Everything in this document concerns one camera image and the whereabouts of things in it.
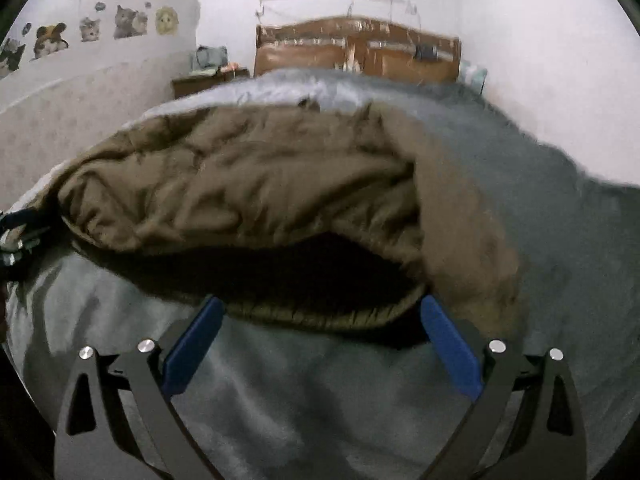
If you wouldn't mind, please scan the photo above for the teal striped pillow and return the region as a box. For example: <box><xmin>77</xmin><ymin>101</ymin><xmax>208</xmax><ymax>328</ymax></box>
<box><xmin>457</xmin><ymin>59</ymin><xmax>488</xmax><ymax>96</ymax></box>

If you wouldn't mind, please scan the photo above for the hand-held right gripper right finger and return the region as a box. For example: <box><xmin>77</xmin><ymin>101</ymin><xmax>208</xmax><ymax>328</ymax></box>
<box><xmin>419</xmin><ymin>294</ymin><xmax>588</xmax><ymax>480</ymax></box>

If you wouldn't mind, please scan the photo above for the wooden bed headboard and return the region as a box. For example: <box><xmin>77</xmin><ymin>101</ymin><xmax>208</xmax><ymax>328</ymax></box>
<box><xmin>253</xmin><ymin>16</ymin><xmax>462</xmax><ymax>85</ymax></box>

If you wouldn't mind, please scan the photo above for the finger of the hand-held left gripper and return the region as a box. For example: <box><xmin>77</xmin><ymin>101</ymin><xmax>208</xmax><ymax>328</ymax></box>
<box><xmin>0</xmin><ymin>208</ymin><xmax>52</xmax><ymax>267</ymax></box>

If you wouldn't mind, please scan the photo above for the wooden nightstand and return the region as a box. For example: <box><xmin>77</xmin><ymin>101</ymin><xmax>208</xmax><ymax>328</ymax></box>
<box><xmin>171</xmin><ymin>67</ymin><xmax>251</xmax><ymax>100</ymax></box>

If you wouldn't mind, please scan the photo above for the grey bed blanket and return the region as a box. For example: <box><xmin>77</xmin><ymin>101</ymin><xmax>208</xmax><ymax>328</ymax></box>
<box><xmin>0</xmin><ymin>67</ymin><xmax>640</xmax><ymax>480</ymax></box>

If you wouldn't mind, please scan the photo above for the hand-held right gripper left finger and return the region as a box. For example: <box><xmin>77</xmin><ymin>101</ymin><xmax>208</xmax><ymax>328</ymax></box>
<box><xmin>54</xmin><ymin>295</ymin><xmax>226</xmax><ymax>480</ymax></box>

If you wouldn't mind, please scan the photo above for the brown dog wall sticker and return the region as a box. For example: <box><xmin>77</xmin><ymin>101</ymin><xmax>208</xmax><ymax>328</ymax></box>
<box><xmin>32</xmin><ymin>22</ymin><xmax>69</xmax><ymax>60</ymax></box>

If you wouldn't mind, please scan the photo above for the grey cat wall sticker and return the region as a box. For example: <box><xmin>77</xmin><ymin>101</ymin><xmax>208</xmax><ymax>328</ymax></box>
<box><xmin>112</xmin><ymin>4</ymin><xmax>149</xmax><ymax>40</ymax></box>

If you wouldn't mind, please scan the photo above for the dark cat wall sticker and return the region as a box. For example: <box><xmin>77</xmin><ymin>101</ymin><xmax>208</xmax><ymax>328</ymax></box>
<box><xmin>0</xmin><ymin>37</ymin><xmax>27</xmax><ymax>78</ymax></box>

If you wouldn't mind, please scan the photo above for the lion wall sticker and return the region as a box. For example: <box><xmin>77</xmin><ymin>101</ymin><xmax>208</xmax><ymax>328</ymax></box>
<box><xmin>154</xmin><ymin>6</ymin><xmax>180</xmax><ymax>36</ymax></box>

